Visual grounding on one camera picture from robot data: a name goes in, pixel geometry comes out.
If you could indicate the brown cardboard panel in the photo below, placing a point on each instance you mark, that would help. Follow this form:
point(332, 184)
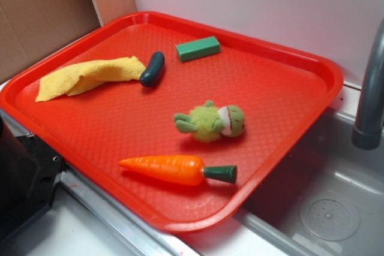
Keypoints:
point(31, 30)

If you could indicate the green rectangular block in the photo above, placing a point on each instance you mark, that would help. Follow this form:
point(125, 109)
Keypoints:
point(198, 49)

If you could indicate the dark green toy cucumber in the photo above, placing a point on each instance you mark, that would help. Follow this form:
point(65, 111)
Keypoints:
point(154, 71)

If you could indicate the yellow cloth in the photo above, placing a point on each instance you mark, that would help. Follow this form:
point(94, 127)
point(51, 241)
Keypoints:
point(79, 78)

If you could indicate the grey toy sink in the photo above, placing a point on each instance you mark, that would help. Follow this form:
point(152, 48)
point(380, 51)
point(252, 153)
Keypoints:
point(324, 198)

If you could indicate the orange plastic toy carrot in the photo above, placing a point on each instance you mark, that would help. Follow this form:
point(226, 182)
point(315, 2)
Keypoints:
point(180, 169)

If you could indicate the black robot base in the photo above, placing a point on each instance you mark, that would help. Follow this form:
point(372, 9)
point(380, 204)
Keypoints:
point(30, 173)

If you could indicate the red plastic tray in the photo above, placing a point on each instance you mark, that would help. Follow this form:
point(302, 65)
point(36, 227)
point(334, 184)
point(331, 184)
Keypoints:
point(282, 92)

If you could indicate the green plush toy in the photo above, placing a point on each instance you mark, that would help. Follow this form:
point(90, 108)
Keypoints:
point(208, 123)

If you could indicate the grey faucet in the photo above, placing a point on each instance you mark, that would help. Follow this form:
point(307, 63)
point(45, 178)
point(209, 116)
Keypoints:
point(367, 130)

